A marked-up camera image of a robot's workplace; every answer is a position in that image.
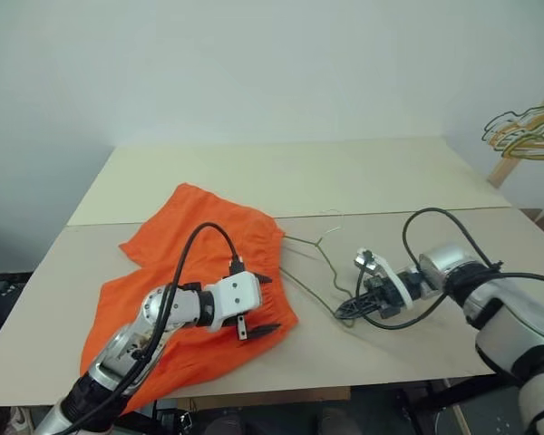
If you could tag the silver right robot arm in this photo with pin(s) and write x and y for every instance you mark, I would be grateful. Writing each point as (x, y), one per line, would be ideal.
(449, 263)

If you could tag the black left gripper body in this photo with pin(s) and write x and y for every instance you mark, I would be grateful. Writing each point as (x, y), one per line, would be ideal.
(241, 326)

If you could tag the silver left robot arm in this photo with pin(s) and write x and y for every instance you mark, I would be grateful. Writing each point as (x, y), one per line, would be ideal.
(118, 344)

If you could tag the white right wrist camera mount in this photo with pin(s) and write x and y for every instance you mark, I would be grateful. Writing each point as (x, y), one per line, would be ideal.
(392, 276)

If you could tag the white pink sneaker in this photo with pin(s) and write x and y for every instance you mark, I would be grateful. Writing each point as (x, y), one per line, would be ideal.
(20, 419)

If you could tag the orange shorts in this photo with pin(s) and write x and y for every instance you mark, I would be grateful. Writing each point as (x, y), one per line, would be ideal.
(195, 213)

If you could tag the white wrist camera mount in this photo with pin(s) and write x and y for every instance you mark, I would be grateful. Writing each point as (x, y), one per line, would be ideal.
(392, 276)
(236, 294)

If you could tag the thin wooden stick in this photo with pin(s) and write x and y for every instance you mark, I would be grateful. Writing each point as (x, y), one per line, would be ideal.
(460, 419)

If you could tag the hangers on wooden rack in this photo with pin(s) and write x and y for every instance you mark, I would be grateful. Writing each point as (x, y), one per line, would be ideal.
(503, 170)

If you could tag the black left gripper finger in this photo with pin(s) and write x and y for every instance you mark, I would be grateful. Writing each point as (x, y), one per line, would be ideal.
(264, 279)
(263, 330)

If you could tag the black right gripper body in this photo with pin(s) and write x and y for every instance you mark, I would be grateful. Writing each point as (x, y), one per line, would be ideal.
(390, 299)

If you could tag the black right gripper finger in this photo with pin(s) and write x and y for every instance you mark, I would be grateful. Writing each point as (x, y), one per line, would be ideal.
(358, 313)
(367, 300)

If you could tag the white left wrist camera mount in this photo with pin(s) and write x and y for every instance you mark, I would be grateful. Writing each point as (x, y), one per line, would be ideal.
(236, 294)

